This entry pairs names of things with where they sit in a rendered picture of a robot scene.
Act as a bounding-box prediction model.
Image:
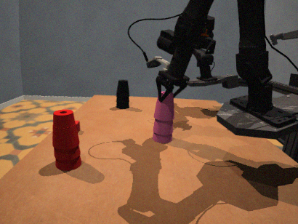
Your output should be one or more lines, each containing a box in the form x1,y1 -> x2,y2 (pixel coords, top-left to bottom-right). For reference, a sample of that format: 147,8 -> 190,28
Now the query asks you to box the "pink cup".
154,92 -> 174,121
153,132 -> 172,143
153,119 -> 173,135

